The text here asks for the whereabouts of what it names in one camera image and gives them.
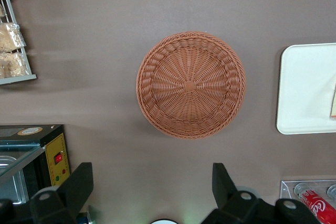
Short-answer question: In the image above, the clear acrylic bottle rack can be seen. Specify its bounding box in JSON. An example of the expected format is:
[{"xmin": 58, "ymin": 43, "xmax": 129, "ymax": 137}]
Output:
[{"xmin": 279, "ymin": 180, "xmax": 336, "ymax": 224}]

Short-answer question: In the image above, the steel food pan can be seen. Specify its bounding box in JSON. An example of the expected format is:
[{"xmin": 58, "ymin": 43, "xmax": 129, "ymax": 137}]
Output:
[{"xmin": 0, "ymin": 155, "xmax": 29, "ymax": 205}]

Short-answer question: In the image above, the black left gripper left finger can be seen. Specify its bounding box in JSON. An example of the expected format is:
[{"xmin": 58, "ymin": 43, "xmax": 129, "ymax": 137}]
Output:
[{"xmin": 29, "ymin": 162, "xmax": 95, "ymax": 224}]

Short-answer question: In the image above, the cream plastic tray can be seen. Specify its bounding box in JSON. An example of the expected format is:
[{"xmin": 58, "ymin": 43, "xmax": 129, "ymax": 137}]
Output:
[{"xmin": 276, "ymin": 42, "xmax": 336, "ymax": 135}]

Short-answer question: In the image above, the black food warmer machine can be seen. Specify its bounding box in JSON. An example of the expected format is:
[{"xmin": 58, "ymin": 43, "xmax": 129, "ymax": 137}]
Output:
[{"xmin": 0, "ymin": 124, "xmax": 71, "ymax": 210}]

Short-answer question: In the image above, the round brown wicker basket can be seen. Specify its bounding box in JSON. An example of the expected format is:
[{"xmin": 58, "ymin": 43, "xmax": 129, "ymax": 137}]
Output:
[{"xmin": 135, "ymin": 31, "xmax": 247, "ymax": 140}]

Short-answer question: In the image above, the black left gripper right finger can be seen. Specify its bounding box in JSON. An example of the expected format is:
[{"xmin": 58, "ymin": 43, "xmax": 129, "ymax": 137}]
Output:
[{"xmin": 202, "ymin": 162, "xmax": 276, "ymax": 224}]

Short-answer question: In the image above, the grey wire rack tray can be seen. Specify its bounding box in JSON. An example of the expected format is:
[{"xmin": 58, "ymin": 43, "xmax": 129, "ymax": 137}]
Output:
[{"xmin": 0, "ymin": 0, "xmax": 37, "ymax": 86}]

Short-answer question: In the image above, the bagged crispy snack pack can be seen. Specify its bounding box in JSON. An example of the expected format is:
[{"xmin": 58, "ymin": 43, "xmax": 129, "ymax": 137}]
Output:
[
  {"xmin": 0, "ymin": 52, "xmax": 30, "ymax": 78},
  {"xmin": 0, "ymin": 23, "xmax": 26, "ymax": 52}
]

